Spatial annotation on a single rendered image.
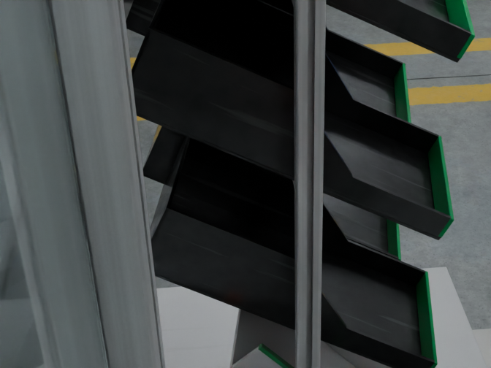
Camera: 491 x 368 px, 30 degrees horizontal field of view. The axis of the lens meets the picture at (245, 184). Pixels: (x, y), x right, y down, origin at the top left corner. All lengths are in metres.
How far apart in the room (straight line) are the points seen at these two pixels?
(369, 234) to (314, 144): 0.35
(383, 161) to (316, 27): 0.22
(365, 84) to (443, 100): 2.85
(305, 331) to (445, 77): 3.24
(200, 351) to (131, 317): 1.13
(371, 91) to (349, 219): 0.15
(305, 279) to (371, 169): 0.12
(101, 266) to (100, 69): 0.05
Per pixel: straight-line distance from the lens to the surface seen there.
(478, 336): 1.41
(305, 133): 0.67
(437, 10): 0.74
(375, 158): 0.81
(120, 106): 0.20
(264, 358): 0.86
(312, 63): 0.65
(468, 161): 3.41
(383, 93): 0.95
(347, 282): 0.91
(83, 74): 0.20
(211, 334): 1.38
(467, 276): 2.88
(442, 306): 1.44
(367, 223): 1.02
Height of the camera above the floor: 1.81
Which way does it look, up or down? 34 degrees down
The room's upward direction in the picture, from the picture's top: 2 degrees counter-clockwise
